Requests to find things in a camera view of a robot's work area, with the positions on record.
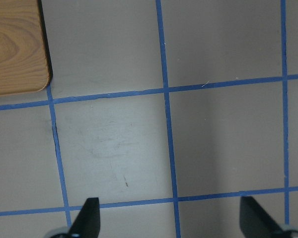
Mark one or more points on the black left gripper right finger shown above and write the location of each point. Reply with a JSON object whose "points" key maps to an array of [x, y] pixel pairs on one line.
{"points": [[255, 222]]}

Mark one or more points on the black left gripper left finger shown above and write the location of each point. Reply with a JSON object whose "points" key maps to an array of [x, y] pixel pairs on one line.
{"points": [[87, 223]]}

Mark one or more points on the wooden tray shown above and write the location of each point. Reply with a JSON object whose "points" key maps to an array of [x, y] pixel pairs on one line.
{"points": [[25, 63]]}

